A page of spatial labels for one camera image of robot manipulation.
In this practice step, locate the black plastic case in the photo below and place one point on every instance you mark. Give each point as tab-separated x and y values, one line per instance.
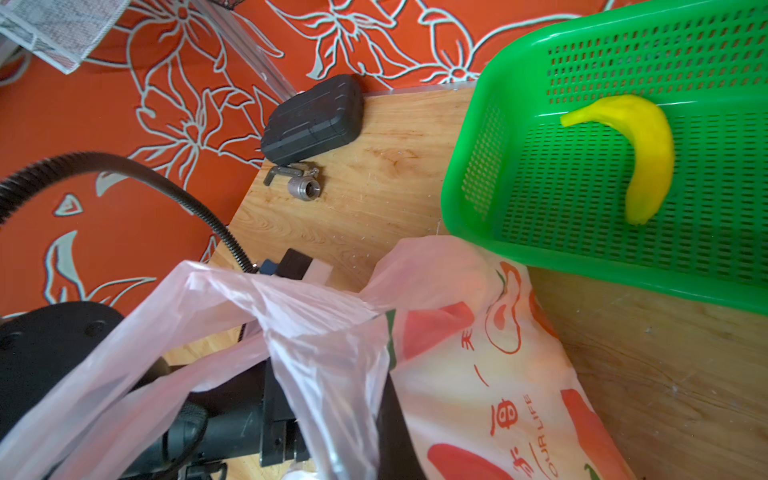
323	118

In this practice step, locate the green plastic basket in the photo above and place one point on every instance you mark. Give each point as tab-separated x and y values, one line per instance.
523	186

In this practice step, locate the yellow banana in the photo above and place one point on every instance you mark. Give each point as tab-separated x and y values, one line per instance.
645	126

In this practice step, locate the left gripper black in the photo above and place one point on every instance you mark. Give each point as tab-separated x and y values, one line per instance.
250	414

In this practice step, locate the metal clamp fitting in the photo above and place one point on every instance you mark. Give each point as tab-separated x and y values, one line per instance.
303	181

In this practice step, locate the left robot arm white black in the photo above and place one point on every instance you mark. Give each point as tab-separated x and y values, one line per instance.
39	348

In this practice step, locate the pink plastic bag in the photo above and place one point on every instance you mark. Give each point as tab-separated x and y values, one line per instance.
485	387

